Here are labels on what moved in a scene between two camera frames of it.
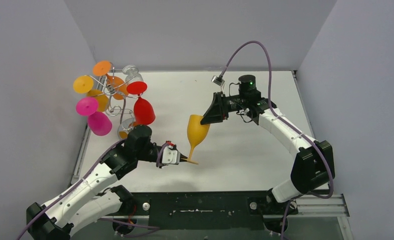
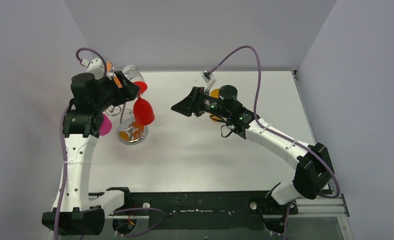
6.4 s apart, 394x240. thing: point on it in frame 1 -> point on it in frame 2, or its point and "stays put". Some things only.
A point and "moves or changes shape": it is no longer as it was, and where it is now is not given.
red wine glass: x=143 y=111 stays put
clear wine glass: x=133 y=74 stays put
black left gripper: x=161 y=157 -> x=123 y=88
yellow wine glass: x=197 y=133 moves or changes shape
